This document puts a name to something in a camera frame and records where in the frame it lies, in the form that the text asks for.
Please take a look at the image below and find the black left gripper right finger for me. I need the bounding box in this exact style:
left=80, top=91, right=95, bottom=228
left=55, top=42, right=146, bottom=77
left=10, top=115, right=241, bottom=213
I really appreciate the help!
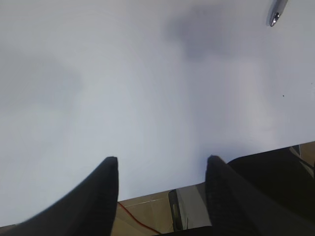
left=205, top=155, right=315, bottom=236

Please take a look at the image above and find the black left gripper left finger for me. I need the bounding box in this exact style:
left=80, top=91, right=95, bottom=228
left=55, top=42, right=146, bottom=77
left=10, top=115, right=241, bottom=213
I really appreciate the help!
left=2, top=157, right=119, bottom=236

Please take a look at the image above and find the grey grip pen left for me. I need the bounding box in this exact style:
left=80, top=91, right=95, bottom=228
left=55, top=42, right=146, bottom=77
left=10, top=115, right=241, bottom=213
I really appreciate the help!
left=266, top=0, right=288, bottom=27

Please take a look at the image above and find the grey metal table leg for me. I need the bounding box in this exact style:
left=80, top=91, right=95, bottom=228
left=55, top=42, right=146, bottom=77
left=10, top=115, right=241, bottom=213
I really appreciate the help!
left=168, top=183, right=212, bottom=232

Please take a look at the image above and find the red floor cable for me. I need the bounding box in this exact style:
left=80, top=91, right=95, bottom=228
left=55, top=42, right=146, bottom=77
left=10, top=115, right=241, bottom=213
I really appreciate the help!
left=117, top=202, right=163, bottom=234

